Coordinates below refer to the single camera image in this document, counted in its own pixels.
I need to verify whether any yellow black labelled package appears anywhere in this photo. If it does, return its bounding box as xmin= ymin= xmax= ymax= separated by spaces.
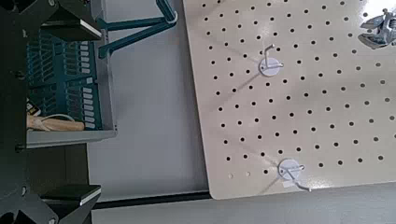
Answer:
xmin=26 ymin=98 xmax=42 ymax=117

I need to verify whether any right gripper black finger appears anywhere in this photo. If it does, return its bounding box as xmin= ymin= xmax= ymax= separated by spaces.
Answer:
xmin=0 ymin=184 xmax=103 ymax=224
xmin=0 ymin=0 xmax=104 ymax=42

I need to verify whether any black adjustable wrench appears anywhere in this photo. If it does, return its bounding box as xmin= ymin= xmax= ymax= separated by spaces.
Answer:
xmin=357 ymin=8 xmax=396 ymax=50

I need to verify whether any beige perforated pegboard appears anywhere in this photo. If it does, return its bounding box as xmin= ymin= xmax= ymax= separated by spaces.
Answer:
xmin=181 ymin=0 xmax=396 ymax=201

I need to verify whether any black stand post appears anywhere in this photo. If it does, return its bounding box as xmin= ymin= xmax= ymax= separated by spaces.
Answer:
xmin=92 ymin=189 xmax=213 ymax=210

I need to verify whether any white pegboard hook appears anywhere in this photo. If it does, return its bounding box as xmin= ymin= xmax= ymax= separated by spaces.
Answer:
xmin=257 ymin=43 xmax=285 ymax=78
xmin=276 ymin=158 xmax=313 ymax=192

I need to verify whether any wooden tool handle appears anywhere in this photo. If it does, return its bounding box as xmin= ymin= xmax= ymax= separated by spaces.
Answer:
xmin=26 ymin=113 xmax=86 ymax=133

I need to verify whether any gray plastic tool crate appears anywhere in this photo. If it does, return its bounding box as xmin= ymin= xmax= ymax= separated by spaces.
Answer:
xmin=26 ymin=0 xmax=119 ymax=149

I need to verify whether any white cord loop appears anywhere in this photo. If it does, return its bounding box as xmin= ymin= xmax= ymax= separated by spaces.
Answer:
xmin=39 ymin=113 xmax=77 ymax=129

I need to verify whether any gray stand back panel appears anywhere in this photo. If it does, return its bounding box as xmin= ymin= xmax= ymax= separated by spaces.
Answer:
xmin=86 ymin=0 xmax=210 ymax=203

